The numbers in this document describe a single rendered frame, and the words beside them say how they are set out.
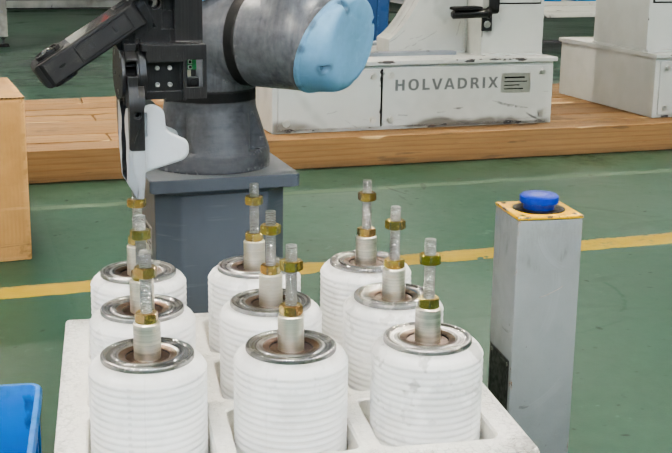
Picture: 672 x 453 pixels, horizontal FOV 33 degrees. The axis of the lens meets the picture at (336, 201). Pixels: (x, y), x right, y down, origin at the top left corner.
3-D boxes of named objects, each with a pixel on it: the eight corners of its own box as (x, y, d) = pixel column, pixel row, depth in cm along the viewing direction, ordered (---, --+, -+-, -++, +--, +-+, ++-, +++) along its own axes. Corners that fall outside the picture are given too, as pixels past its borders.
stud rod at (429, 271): (420, 325, 96) (422, 239, 95) (424, 321, 97) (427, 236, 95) (430, 327, 96) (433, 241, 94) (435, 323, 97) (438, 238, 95)
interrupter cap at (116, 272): (104, 265, 118) (104, 259, 118) (178, 265, 119) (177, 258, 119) (96, 287, 111) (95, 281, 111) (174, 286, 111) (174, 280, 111)
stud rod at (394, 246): (388, 284, 107) (390, 207, 106) (388, 281, 108) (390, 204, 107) (398, 285, 107) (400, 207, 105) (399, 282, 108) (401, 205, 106)
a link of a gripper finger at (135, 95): (148, 151, 107) (143, 57, 106) (131, 152, 106) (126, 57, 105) (140, 149, 111) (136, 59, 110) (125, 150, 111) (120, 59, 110)
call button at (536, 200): (513, 208, 119) (514, 189, 118) (549, 207, 120) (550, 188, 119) (526, 218, 115) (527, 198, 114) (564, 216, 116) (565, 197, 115)
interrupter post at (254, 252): (263, 274, 116) (263, 243, 115) (240, 273, 116) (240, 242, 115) (267, 268, 118) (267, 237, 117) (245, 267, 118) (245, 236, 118)
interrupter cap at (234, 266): (284, 283, 113) (284, 276, 113) (210, 279, 114) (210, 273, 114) (296, 262, 120) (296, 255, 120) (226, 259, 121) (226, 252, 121)
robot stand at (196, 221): (133, 364, 158) (127, 153, 151) (263, 351, 164) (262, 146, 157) (155, 417, 141) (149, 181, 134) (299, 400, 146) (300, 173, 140)
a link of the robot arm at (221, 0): (198, 78, 151) (196, -26, 148) (284, 85, 145) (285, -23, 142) (141, 88, 141) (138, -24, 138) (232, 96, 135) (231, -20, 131)
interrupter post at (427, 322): (408, 345, 96) (409, 308, 96) (420, 336, 98) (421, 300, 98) (434, 350, 95) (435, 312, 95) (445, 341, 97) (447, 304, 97)
